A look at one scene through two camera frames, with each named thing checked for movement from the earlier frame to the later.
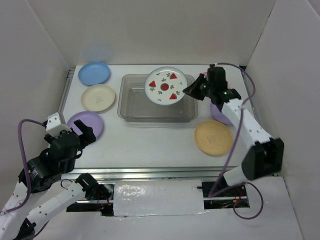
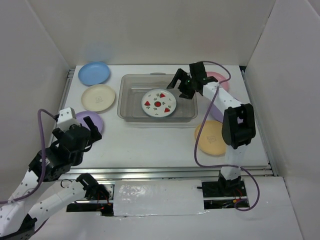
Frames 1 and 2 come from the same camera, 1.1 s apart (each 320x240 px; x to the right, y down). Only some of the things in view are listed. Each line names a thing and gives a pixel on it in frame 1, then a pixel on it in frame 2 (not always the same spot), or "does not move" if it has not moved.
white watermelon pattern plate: x=165 y=85 -> x=158 y=103
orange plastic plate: x=213 y=137 does not move
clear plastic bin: x=134 y=105 does not move
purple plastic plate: x=89 y=119 does not move
